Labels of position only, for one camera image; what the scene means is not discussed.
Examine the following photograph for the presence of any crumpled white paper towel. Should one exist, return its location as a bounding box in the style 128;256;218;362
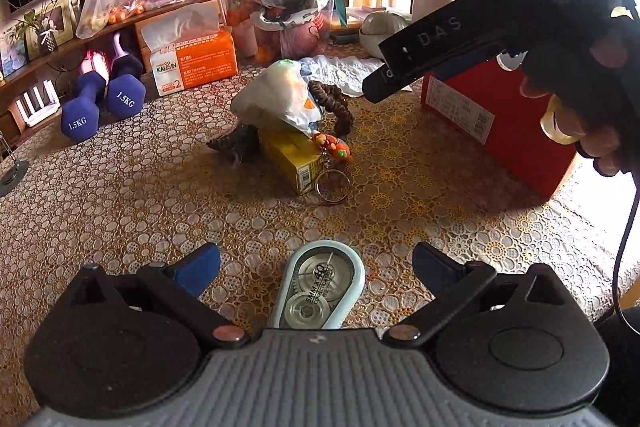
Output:
300;55;416;98

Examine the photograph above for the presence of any red cardboard box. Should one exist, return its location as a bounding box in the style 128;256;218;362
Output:
421;57;583;202

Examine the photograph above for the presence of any beige mug with steel rim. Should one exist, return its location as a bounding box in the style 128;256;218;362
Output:
412;0;469;16

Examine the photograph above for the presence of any white router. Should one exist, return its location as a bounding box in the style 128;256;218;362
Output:
10;79;60;128

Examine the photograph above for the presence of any clear tape roll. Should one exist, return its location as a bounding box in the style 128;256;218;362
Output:
541;96;587;144

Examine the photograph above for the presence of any small plant in dark vase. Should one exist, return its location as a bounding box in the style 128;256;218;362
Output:
10;0;66;54

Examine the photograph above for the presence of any pink mug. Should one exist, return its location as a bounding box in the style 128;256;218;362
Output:
280;14;332;60

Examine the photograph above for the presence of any blue dumbbell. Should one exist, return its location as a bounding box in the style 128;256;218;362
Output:
60;69;108;144
102;57;147;118

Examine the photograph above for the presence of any pink bag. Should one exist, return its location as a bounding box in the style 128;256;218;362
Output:
80;49;109;81

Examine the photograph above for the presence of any orange keychain with ring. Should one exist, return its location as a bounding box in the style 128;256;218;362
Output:
311;132;353;206

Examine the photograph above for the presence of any round olive container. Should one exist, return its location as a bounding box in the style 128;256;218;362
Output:
359;9;412;58

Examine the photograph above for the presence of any orange white tissue box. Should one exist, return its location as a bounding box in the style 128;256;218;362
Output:
136;2;239;96

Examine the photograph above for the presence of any small yellow box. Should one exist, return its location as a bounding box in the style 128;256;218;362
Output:
257;127;326;196

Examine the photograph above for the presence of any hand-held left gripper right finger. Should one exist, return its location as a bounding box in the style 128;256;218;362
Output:
382;242;576;349

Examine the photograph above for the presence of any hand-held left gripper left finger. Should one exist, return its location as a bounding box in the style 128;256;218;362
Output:
67;243;251;350

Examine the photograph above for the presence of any yellowish plastic bag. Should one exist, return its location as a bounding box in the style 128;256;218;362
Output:
75;0;113;40

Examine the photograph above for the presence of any beige lace tablecloth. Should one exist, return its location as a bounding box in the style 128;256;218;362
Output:
0;42;640;423

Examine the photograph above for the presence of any brown braided rope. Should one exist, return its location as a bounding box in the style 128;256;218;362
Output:
306;80;355;138

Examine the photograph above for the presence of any bag of oranges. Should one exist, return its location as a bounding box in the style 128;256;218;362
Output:
107;0;149;26

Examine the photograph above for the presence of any black cable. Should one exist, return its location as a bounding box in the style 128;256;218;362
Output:
614;172;640;334

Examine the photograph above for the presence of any wooden television cabinet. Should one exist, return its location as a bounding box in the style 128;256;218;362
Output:
0;0;221;148

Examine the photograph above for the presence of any black round-base stand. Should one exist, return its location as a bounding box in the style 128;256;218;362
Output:
0;132;30;198

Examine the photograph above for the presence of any wooden photo frame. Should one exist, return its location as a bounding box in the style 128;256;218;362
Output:
25;0;74;58

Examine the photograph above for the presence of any small photo frame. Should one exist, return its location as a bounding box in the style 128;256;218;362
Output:
0;24;28;78

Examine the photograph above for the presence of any white printed plastic bag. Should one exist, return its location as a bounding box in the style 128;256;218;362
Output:
231;59;321;136

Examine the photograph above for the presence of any plastic-covered container with bag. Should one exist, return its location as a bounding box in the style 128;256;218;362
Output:
250;0;346;58

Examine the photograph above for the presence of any pale blue correction tape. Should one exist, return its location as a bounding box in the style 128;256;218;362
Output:
270;239;367;332

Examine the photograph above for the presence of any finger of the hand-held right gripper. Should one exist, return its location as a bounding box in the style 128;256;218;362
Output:
362;48;507;104

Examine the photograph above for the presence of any person's right hand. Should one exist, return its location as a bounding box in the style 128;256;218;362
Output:
515;0;640;178

